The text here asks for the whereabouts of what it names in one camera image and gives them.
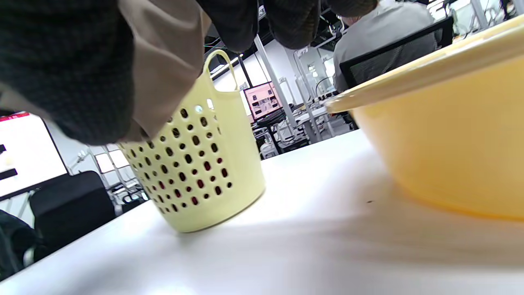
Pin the black mesh office chair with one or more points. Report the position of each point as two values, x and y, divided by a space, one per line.
393 57

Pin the maroon shorts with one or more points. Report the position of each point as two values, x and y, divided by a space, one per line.
199 183

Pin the yellow perforated plastic basket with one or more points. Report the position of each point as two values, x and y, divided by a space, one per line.
241 164

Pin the yellow plastic basin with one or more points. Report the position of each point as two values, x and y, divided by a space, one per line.
450 143

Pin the large white display screen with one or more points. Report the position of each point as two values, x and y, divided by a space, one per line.
28 151

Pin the aluminium frame post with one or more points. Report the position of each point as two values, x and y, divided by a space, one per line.
278 94

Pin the person's right hand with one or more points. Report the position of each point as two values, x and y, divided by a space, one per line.
61 61

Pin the black padded chair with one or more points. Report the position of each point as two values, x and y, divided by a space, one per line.
73 209

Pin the tan shorts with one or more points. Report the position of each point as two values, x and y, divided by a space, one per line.
168 61

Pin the monitor with pink screen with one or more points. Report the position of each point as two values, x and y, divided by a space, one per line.
263 100

